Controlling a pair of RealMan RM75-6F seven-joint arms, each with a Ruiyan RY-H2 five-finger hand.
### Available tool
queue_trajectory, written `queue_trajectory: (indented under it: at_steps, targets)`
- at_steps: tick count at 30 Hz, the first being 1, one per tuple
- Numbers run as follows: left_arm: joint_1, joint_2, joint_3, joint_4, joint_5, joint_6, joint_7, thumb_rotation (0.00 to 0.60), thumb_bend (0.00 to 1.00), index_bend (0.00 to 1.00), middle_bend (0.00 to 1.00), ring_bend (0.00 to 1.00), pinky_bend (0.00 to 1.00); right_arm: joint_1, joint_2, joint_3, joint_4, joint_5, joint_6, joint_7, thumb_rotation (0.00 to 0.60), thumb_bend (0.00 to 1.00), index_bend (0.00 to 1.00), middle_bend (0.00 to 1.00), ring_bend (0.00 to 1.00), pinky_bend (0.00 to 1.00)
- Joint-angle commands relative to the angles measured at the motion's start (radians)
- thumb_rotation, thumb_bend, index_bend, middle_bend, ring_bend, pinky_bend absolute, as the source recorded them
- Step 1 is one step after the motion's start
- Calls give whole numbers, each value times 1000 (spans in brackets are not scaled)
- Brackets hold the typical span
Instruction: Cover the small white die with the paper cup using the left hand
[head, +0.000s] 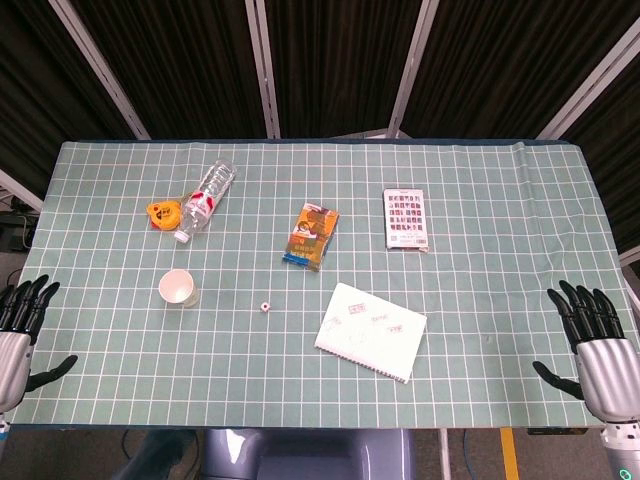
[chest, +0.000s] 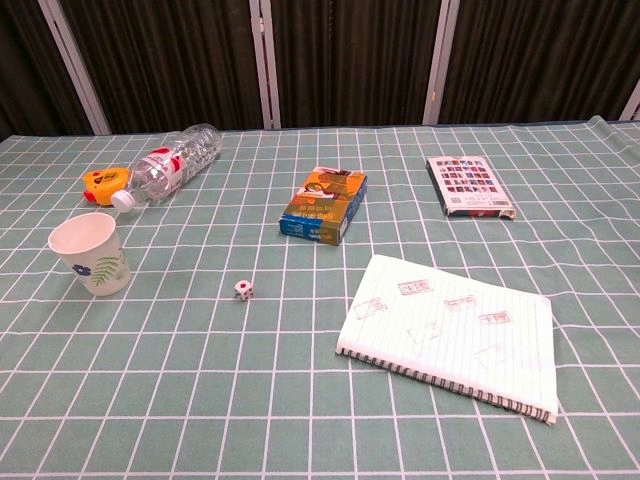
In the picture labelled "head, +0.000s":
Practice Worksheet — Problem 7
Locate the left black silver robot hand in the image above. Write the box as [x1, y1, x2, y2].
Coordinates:
[0, 273, 79, 414]

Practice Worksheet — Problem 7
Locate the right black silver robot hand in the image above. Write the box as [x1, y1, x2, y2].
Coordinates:
[532, 279, 640, 424]

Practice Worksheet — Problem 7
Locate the white paper cup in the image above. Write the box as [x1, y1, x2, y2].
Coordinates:
[158, 268, 201, 308]

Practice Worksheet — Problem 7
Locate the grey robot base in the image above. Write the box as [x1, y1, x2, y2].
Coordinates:
[199, 428, 416, 480]

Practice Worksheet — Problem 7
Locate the green grid tablecloth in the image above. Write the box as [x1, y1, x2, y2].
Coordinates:
[8, 139, 632, 430]

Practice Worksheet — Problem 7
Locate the white table leg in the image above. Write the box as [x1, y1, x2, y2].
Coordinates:
[438, 428, 452, 480]

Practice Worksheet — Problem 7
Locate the black pleated partition panel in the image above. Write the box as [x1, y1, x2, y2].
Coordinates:
[401, 0, 640, 139]
[68, 0, 270, 140]
[263, 0, 424, 139]
[0, 0, 137, 201]
[562, 44, 640, 257]

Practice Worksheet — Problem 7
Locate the white spiral notebook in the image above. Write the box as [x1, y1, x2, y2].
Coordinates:
[313, 282, 429, 385]

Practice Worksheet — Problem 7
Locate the clear plastic water bottle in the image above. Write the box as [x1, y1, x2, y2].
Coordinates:
[173, 158, 237, 245]

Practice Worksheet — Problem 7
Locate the red patterned card box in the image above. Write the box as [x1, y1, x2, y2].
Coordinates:
[383, 187, 432, 253]

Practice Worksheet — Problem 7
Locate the orange blue card box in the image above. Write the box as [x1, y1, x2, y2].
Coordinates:
[281, 202, 341, 274]

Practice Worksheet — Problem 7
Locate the white partition frame post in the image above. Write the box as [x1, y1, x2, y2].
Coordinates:
[533, 19, 640, 140]
[48, 0, 152, 140]
[387, 0, 442, 140]
[243, 0, 282, 140]
[0, 168, 45, 212]

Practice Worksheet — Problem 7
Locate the blue cable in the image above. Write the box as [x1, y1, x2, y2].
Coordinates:
[460, 428, 475, 480]

